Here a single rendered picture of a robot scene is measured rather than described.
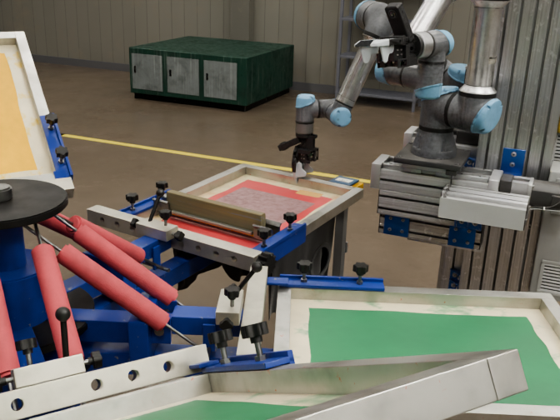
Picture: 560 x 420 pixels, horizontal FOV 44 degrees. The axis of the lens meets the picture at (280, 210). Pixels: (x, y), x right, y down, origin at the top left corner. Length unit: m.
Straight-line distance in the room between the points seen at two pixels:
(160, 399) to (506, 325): 1.06
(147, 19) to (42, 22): 2.02
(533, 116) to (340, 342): 1.12
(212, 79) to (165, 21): 2.52
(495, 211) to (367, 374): 1.50
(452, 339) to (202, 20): 9.27
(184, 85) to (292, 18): 2.05
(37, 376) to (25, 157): 1.32
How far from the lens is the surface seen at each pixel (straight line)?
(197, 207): 2.46
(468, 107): 2.28
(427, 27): 2.21
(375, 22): 2.68
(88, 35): 11.98
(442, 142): 2.37
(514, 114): 2.51
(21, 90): 2.81
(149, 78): 9.30
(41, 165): 2.55
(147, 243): 2.16
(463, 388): 0.64
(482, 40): 2.26
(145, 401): 1.28
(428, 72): 2.05
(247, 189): 2.84
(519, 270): 2.67
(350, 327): 1.89
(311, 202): 2.72
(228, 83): 8.74
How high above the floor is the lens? 1.89
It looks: 20 degrees down
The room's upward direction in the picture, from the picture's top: 2 degrees clockwise
